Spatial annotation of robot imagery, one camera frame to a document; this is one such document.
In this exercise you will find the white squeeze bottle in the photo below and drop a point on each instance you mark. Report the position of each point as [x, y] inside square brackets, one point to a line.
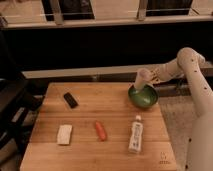
[136, 135]

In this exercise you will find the orange carrot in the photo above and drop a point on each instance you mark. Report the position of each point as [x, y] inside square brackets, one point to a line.
[100, 131]

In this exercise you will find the green ceramic bowl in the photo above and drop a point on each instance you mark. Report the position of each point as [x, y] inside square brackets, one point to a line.
[145, 98]

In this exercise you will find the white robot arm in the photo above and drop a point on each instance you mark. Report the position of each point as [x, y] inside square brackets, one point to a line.
[200, 147]

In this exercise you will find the white sponge block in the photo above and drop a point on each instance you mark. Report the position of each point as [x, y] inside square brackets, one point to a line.
[64, 134]

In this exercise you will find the dark chair at left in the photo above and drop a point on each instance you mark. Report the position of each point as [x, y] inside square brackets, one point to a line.
[15, 103]

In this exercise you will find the black rectangular remote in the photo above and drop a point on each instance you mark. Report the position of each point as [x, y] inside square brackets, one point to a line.
[70, 100]

